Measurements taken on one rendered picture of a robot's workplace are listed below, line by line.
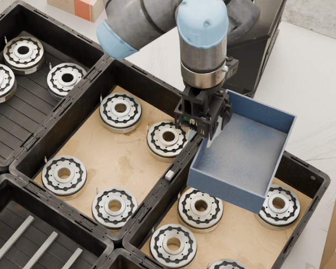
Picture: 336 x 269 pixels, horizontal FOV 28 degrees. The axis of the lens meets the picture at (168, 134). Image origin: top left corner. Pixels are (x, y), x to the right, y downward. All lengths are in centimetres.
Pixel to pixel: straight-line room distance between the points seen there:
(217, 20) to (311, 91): 96
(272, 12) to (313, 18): 138
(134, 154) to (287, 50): 64
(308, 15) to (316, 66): 112
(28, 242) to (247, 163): 52
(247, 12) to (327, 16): 143
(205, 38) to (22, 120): 76
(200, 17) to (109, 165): 66
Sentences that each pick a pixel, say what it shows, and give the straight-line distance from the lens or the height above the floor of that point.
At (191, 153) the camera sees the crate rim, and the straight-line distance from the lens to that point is 149.
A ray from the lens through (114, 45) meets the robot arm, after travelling 115.
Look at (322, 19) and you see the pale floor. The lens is 310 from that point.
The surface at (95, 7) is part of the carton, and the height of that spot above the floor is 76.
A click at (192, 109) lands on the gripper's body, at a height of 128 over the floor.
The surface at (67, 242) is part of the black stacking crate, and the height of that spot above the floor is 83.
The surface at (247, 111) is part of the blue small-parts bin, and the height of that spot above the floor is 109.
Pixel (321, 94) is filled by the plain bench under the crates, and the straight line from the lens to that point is 194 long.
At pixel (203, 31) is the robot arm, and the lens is 100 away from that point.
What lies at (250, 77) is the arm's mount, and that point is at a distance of 180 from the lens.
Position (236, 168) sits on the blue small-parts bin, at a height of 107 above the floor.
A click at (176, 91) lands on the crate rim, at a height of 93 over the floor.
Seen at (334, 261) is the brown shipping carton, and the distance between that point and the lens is 158.
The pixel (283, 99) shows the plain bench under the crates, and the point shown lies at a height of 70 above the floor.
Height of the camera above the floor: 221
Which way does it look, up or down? 58 degrees down
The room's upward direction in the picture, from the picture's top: 6 degrees clockwise
